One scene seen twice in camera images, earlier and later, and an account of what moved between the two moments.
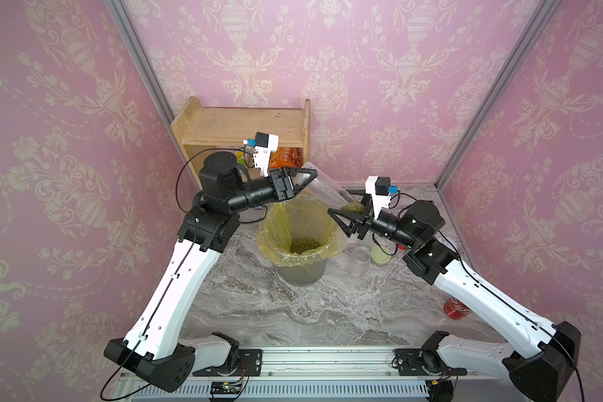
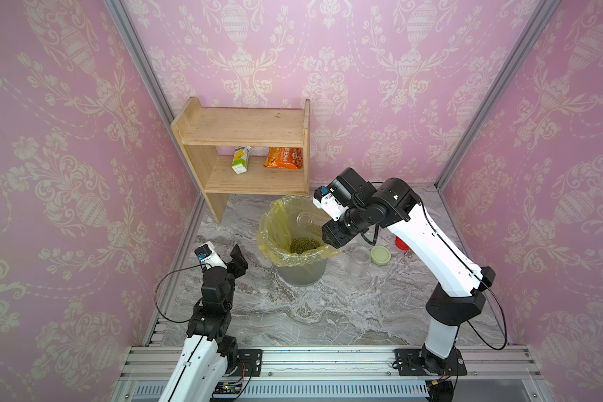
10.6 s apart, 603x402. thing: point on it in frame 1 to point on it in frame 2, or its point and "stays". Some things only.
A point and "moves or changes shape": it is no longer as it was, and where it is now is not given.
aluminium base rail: [333, 377] stays
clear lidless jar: [328, 191] moves or changes shape
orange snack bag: [286, 157] stays
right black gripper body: [375, 226] to [337, 232]
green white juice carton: [240, 157] stays
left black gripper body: [279, 195] to [235, 269]
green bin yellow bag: [297, 217] stays
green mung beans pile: [302, 244] stays
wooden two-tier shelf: [201, 131] stays
